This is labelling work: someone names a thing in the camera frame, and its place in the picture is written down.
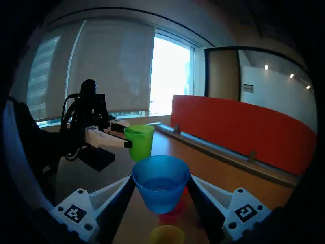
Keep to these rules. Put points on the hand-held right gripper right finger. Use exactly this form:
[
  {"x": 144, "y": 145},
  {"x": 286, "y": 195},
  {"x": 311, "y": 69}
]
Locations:
[{"x": 228, "y": 206}]

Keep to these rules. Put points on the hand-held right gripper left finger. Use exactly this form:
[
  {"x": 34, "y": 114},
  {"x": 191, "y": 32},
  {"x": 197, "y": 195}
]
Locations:
[{"x": 83, "y": 203}]

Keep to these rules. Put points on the red desk screen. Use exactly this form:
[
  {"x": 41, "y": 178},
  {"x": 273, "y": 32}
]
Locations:
[{"x": 241, "y": 132}]

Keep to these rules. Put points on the blue plastic cup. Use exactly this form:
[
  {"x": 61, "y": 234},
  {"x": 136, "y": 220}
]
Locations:
[{"x": 161, "y": 180}]

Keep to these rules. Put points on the green plastic cup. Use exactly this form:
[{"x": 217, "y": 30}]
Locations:
[{"x": 141, "y": 145}]

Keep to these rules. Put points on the red plastic cup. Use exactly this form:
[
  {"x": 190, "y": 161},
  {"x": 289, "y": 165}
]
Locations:
[{"x": 175, "y": 212}]

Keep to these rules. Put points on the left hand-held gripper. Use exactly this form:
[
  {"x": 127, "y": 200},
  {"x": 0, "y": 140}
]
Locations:
[{"x": 89, "y": 101}]

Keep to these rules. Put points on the yellow plastic cup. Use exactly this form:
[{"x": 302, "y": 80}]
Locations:
[{"x": 166, "y": 235}]

